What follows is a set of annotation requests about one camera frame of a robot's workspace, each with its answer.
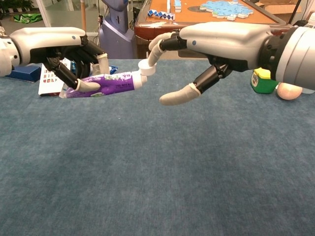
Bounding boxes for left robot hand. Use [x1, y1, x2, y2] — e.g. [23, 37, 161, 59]
[9, 27, 110, 92]

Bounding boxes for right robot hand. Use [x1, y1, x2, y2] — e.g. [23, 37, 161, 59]
[147, 21, 274, 106]

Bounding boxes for purple white tube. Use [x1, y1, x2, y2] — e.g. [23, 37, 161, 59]
[59, 60, 158, 99]

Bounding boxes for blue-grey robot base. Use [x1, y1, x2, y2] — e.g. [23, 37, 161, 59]
[98, 0, 137, 59]

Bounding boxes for green bag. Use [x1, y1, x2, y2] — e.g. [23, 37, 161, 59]
[13, 13, 43, 24]

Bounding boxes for pile of blue mahjong tiles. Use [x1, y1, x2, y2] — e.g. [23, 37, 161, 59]
[199, 0, 254, 21]

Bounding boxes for brown mahjong table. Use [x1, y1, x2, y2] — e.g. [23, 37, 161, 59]
[134, 0, 295, 59]

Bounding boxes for wooden pole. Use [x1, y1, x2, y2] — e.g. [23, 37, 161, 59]
[80, 0, 88, 31]

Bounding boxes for dark blue rectangular box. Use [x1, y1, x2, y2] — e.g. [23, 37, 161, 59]
[3, 64, 42, 84]

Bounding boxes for green potted plants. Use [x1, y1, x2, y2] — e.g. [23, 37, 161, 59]
[0, 0, 35, 13]

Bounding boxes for white box with picture grid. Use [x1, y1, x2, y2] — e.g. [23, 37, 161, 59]
[38, 58, 74, 96]

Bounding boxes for green container yellow lid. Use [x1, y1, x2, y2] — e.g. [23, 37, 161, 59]
[250, 67, 280, 94]

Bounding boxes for cardboard box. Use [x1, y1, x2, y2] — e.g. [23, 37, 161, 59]
[254, 0, 302, 14]

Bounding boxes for blue white snake toy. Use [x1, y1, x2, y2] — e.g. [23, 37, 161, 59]
[147, 9, 176, 21]

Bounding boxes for black tripod stand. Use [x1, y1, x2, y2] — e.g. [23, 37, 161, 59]
[288, 0, 302, 25]

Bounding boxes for pink egg-shaped ball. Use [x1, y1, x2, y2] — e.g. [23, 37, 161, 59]
[277, 83, 303, 100]

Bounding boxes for blue table mat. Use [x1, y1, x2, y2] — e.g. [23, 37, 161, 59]
[0, 58, 315, 236]

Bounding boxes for white glass door frame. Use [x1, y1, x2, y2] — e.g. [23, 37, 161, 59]
[36, 0, 99, 34]

